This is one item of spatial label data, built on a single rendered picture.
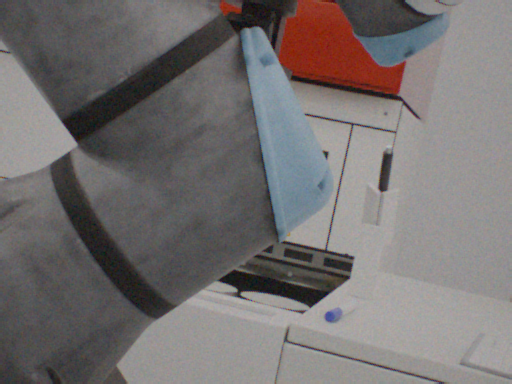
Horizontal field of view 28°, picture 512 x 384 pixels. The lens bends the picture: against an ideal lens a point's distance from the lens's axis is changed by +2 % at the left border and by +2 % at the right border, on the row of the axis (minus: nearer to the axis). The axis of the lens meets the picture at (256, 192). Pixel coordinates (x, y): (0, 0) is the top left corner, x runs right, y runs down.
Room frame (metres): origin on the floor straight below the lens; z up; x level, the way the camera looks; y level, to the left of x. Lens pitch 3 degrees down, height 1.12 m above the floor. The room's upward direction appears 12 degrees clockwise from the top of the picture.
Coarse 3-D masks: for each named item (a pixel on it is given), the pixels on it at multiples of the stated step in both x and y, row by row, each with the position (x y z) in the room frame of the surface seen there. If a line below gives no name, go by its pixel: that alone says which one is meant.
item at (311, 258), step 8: (272, 248) 1.56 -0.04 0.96; (280, 248) 1.55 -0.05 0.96; (288, 248) 1.55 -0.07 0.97; (296, 248) 1.55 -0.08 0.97; (272, 256) 1.56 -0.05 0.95; (280, 256) 1.55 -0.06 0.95; (288, 256) 1.56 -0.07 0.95; (296, 256) 1.55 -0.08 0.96; (304, 256) 1.55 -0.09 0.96; (312, 256) 1.55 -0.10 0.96; (320, 256) 1.54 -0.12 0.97; (328, 256) 1.54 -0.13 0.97; (336, 256) 1.54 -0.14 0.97; (304, 264) 1.55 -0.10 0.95; (312, 264) 1.54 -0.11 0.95; (320, 264) 1.54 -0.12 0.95; (328, 264) 1.54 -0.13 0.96; (336, 264) 1.54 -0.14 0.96; (344, 264) 1.54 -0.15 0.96; (352, 264) 1.54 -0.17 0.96; (336, 272) 1.54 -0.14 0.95; (344, 272) 1.53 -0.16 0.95
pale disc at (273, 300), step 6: (246, 294) 1.45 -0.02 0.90; (252, 294) 1.46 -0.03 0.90; (258, 294) 1.47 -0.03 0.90; (264, 294) 1.49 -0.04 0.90; (270, 294) 1.49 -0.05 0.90; (258, 300) 1.42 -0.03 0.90; (264, 300) 1.43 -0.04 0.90; (270, 300) 1.44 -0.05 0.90; (276, 300) 1.45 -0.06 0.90; (282, 300) 1.47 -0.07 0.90; (288, 300) 1.48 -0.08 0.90; (276, 306) 1.40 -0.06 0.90; (282, 306) 1.41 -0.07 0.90; (288, 306) 1.42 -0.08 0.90; (294, 306) 1.43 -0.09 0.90; (300, 306) 1.45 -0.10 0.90; (306, 306) 1.46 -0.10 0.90
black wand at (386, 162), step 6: (384, 150) 1.16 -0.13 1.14; (390, 150) 1.15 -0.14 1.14; (384, 156) 1.16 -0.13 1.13; (390, 156) 1.15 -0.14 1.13; (384, 162) 1.16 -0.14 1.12; (390, 162) 1.16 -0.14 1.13; (384, 168) 1.16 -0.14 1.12; (390, 168) 1.17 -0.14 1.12; (384, 174) 1.17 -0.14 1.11; (384, 180) 1.17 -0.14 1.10; (378, 186) 1.18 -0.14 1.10; (384, 186) 1.18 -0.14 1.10; (378, 210) 1.20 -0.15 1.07
